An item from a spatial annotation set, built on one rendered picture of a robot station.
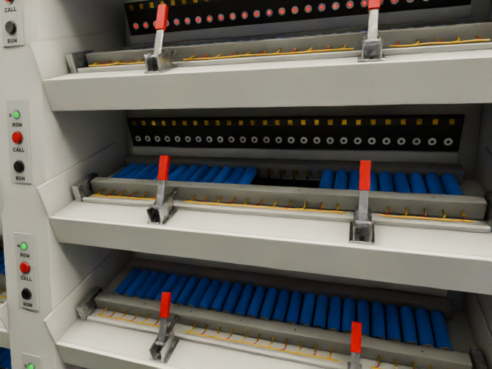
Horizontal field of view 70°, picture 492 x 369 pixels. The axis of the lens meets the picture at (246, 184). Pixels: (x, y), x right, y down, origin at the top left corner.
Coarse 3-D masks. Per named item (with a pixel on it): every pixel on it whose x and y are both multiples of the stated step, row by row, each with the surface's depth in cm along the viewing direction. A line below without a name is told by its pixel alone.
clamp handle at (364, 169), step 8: (360, 160) 41; (368, 160) 41; (360, 168) 41; (368, 168) 41; (360, 176) 41; (368, 176) 41; (360, 184) 41; (368, 184) 40; (360, 192) 41; (360, 200) 41; (360, 208) 41; (360, 216) 40
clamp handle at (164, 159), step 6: (162, 156) 49; (168, 156) 49; (162, 162) 49; (168, 162) 49; (162, 168) 49; (162, 174) 49; (162, 180) 49; (162, 186) 49; (162, 192) 48; (162, 198) 48; (156, 204) 48; (162, 204) 48
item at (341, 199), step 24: (96, 192) 58; (120, 192) 56; (144, 192) 55; (168, 192) 53; (192, 192) 52; (216, 192) 51; (240, 192) 50; (264, 192) 48; (288, 192) 48; (312, 192) 47; (336, 192) 46; (384, 192) 45; (384, 216) 43; (408, 216) 42; (456, 216) 42; (480, 216) 41
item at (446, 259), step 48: (48, 192) 52; (480, 192) 47; (96, 240) 52; (144, 240) 49; (192, 240) 46; (240, 240) 44; (288, 240) 42; (336, 240) 41; (384, 240) 40; (432, 240) 39; (480, 240) 38; (480, 288) 37
